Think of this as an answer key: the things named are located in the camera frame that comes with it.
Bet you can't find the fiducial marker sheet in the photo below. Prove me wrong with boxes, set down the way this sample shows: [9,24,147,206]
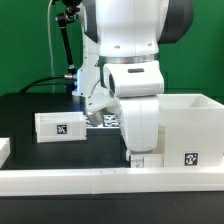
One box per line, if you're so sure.
[84,115,119,128]

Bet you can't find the white rear drawer tray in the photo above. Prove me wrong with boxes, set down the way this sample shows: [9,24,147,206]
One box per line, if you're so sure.
[35,112,87,143]

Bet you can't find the white drawer tray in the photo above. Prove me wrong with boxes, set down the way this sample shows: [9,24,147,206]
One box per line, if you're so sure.
[126,150,164,168]
[35,112,87,143]

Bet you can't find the white drawer cabinet box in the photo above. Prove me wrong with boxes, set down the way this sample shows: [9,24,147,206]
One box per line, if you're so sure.
[158,94,224,167]

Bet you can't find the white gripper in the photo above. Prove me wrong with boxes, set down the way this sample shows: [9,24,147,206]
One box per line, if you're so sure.
[103,60,164,153]

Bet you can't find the white L-shaped border fence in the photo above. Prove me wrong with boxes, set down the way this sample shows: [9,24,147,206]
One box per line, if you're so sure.
[0,155,224,196]

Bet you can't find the white front drawer tray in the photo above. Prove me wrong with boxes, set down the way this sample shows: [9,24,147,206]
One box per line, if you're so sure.
[126,150,164,168]

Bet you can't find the black base cable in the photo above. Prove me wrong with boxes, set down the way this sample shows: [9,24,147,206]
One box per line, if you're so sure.
[18,75,78,94]

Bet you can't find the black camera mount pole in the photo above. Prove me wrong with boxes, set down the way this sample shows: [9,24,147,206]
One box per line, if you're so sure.
[55,0,81,81]

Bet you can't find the white hanging cable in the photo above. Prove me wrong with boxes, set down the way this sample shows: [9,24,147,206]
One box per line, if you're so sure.
[46,0,56,94]

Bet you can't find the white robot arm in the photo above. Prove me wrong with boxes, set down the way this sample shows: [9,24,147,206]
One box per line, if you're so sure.
[73,0,194,154]

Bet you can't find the white block at left edge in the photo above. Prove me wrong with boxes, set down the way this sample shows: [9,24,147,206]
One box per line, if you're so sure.
[0,138,10,168]

